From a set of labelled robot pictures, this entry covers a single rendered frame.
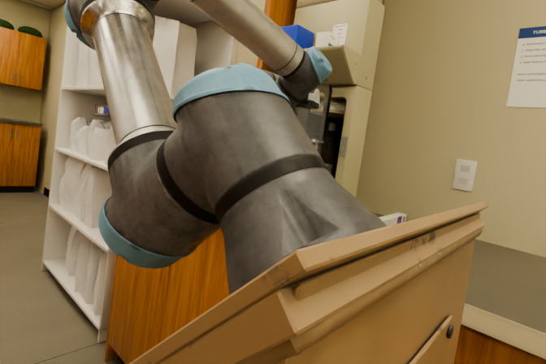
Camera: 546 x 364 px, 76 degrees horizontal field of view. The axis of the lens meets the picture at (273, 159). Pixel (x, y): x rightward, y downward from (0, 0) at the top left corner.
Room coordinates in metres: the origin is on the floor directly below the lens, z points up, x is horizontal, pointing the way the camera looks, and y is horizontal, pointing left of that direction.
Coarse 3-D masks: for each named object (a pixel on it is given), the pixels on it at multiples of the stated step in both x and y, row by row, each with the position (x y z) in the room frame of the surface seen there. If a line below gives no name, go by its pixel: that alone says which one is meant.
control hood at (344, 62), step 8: (320, 48) 1.14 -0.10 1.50; (328, 48) 1.12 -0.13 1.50; (336, 48) 1.10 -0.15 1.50; (344, 48) 1.09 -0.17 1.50; (328, 56) 1.14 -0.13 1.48; (336, 56) 1.12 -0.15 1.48; (344, 56) 1.10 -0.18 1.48; (352, 56) 1.13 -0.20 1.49; (360, 56) 1.16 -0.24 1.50; (336, 64) 1.14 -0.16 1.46; (344, 64) 1.12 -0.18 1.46; (352, 64) 1.13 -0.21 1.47; (336, 72) 1.16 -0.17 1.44; (344, 72) 1.14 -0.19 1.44; (352, 72) 1.14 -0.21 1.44; (328, 80) 1.20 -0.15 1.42; (336, 80) 1.18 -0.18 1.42; (344, 80) 1.16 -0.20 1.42; (352, 80) 1.15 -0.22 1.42
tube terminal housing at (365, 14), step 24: (360, 0) 1.19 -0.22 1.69; (312, 24) 1.32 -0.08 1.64; (360, 24) 1.18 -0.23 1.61; (360, 48) 1.17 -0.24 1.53; (360, 72) 1.17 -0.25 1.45; (336, 96) 1.21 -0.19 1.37; (360, 96) 1.19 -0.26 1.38; (360, 120) 1.21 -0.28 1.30; (360, 144) 1.23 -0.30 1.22; (336, 168) 1.19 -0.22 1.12
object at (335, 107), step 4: (332, 100) 1.27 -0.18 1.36; (336, 100) 1.27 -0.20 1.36; (340, 100) 1.27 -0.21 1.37; (344, 100) 1.27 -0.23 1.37; (332, 104) 1.26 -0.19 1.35; (336, 104) 1.26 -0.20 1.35; (340, 104) 1.26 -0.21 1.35; (344, 104) 1.26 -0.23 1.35; (332, 108) 1.25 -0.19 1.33; (336, 108) 1.25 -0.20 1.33; (340, 108) 1.25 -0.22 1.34; (344, 108) 1.26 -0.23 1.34; (332, 112) 1.25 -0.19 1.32; (336, 112) 1.25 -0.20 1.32; (340, 112) 1.25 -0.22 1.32; (344, 112) 1.25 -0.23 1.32; (328, 116) 1.42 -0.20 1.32; (332, 116) 1.42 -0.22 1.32; (336, 116) 1.41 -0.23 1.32; (340, 116) 1.40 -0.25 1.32
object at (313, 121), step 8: (320, 88) 1.14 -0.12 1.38; (328, 88) 1.10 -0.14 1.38; (320, 96) 1.14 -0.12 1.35; (328, 96) 1.10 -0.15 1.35; (328, 104) 1.10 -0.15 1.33; (296, 112) 1.26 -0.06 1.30; (304, 112) 1.21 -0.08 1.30; (312, 112) 1.17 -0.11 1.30; (320, 112) 1.12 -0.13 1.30; (304, 120) 1.20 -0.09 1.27; (312, 120) 1.16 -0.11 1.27; (320, 120) 1.12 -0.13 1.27; (304, 128) 1.20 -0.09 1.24; (312, 128) 1.15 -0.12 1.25; (320, 128) 1.11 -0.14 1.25; (312, 136) 1.15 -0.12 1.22; (320, 136) 1.11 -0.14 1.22; (320, 144) 1.10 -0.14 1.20; (320, 152) 1.10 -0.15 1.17
